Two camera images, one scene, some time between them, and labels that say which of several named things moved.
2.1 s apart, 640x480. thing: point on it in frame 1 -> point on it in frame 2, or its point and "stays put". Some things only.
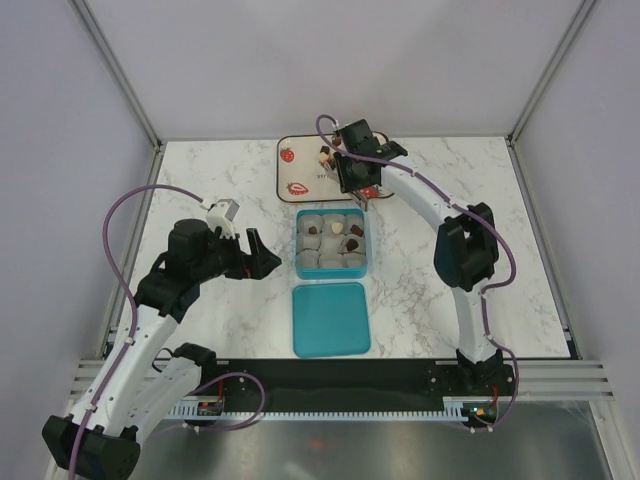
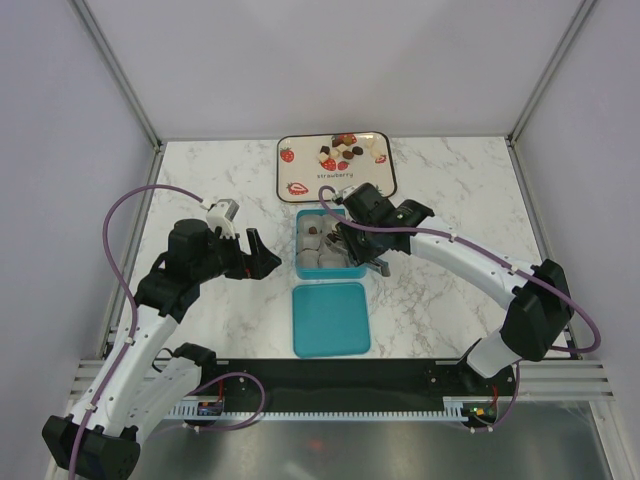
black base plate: [480, 383] stays put
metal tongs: [357, 194] -> [335, 241]
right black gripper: [346, 184] -> [358, 254]
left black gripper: [257, 265] stays put
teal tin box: [331, 243] stays put
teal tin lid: [329, 319] stays put
